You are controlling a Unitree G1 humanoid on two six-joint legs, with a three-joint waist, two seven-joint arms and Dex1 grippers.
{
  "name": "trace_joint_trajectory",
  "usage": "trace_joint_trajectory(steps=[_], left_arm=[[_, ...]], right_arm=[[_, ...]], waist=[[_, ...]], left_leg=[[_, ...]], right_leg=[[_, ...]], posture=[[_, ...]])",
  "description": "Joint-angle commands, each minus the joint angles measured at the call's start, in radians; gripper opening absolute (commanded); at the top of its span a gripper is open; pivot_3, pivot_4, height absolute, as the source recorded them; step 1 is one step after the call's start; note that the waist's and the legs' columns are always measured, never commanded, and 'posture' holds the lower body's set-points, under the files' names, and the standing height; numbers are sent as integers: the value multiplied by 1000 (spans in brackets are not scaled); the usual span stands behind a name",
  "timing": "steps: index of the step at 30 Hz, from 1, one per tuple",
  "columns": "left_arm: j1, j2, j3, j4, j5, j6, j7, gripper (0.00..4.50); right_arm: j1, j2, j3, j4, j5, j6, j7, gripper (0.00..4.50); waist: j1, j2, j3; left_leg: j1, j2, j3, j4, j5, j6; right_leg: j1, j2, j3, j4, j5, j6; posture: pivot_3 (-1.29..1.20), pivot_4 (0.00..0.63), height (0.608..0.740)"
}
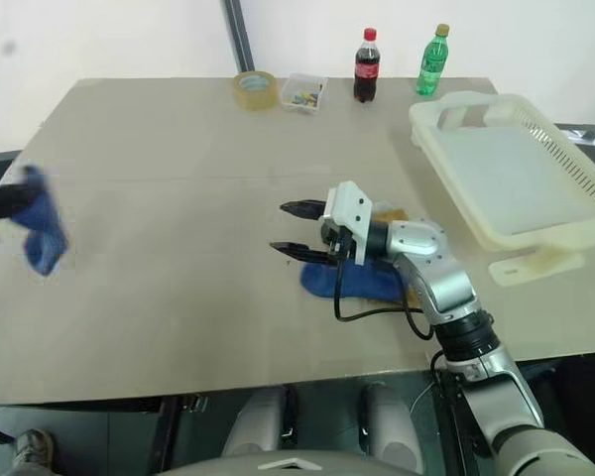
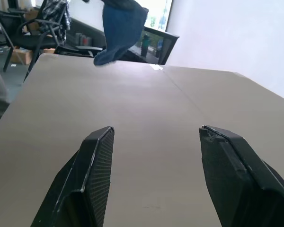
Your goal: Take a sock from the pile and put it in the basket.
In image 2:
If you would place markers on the blue sock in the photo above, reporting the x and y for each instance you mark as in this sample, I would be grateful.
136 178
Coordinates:
123 33

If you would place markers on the plaid shirt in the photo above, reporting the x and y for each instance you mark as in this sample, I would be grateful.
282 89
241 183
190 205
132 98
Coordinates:
56 16

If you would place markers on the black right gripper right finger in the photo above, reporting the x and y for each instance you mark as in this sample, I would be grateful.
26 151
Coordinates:
229 179

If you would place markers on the cardboard box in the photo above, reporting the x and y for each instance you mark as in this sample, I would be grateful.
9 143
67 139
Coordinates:
21 55

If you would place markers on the black monitor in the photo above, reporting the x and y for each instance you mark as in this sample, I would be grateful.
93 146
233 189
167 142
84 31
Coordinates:
153 47

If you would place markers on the black office chair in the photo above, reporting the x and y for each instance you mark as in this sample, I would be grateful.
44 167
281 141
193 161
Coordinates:
21 35

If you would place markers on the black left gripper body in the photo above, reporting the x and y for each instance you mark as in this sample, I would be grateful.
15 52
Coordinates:
119 2

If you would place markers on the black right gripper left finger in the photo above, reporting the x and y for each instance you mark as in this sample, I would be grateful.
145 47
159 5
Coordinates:
98 179

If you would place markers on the black mesh chair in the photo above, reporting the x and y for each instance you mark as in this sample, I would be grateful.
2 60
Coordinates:
77 50

